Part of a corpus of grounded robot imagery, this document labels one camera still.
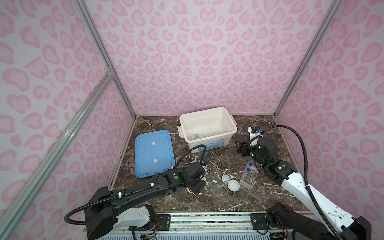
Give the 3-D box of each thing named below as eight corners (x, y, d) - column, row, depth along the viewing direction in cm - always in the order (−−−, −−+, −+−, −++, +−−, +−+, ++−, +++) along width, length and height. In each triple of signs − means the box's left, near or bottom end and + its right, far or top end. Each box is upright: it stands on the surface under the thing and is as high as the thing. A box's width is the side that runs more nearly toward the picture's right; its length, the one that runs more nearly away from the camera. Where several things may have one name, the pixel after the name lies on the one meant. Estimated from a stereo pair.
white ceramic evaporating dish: (228, 191, 85) (229, 190, 83) (227, 180, 89) (228, 179, 87) (239, 191, 85) (240, 190, 83) (238, 180, 89) (238, 179, 87)
